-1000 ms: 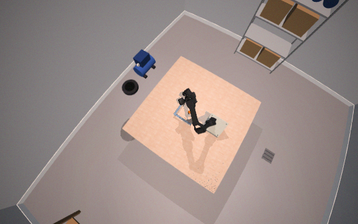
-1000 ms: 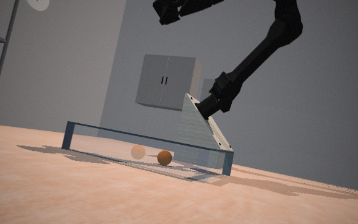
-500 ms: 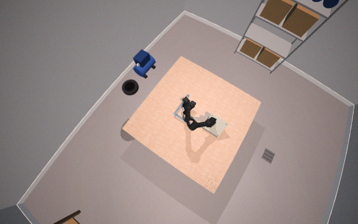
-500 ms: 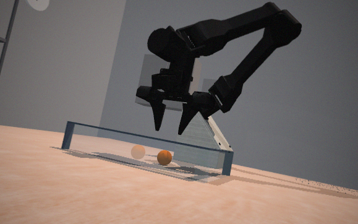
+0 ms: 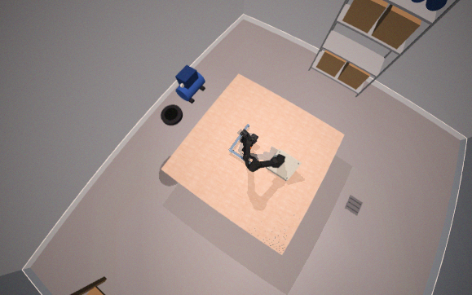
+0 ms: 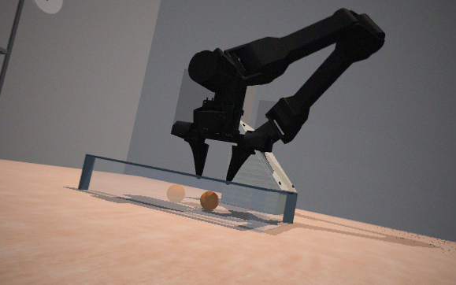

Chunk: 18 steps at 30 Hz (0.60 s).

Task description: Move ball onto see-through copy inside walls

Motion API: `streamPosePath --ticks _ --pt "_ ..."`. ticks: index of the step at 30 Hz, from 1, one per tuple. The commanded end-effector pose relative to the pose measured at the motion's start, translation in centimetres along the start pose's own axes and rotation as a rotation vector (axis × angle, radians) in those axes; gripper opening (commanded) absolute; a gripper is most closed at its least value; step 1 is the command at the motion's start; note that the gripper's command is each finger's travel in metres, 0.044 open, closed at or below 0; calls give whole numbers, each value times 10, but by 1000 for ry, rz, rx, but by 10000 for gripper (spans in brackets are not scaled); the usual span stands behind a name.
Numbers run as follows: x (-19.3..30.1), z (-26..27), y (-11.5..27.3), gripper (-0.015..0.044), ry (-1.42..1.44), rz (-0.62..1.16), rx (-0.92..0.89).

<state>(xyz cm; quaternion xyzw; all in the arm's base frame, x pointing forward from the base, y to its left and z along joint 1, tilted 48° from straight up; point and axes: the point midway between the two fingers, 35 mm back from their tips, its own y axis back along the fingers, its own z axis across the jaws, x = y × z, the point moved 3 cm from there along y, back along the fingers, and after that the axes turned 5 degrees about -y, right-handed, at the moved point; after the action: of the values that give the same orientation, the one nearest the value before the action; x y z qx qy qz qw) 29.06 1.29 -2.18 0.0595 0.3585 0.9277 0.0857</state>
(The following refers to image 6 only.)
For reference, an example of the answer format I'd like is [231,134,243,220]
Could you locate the low clear glass walls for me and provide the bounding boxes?
[80,156,297,233]

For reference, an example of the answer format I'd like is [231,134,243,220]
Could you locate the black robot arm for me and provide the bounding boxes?
[188,8,385,144]

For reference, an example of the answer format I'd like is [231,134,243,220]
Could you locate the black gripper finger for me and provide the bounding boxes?
[184,138,209,176]
[226,146,256,181]

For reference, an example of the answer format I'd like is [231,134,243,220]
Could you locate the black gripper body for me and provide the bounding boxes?
[171,96,273,153]

